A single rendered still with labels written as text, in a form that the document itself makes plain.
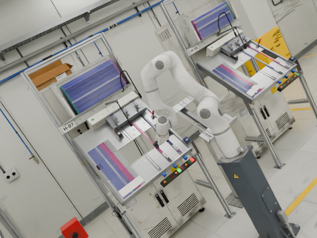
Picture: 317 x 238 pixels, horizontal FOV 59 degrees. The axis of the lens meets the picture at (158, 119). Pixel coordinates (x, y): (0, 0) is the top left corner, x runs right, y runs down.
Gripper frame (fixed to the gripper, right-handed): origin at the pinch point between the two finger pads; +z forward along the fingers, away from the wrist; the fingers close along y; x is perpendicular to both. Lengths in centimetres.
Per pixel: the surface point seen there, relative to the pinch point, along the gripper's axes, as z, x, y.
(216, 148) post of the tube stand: 32, -21, 45
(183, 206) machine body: 71, -32, -1
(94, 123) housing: 8, 54, -27
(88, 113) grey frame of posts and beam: 8, 67, -25
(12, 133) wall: 109, 177, -90
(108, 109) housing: 8, 59, -10
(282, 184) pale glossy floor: 48, -78, 71
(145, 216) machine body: 61, -20, -35
